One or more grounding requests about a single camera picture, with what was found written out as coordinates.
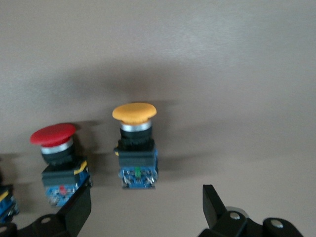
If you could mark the yellow mushroom push button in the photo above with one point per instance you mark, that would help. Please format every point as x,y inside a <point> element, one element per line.
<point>134,113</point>

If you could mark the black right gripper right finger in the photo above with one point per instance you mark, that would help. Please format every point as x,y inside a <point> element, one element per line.
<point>214,209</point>

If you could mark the red mushroom push button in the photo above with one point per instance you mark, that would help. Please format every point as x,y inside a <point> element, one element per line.
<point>53,134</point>

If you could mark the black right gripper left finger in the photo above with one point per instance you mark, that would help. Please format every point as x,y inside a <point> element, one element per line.
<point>74,212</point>

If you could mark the green mushroom push button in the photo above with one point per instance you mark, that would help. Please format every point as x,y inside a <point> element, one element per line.
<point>7,202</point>

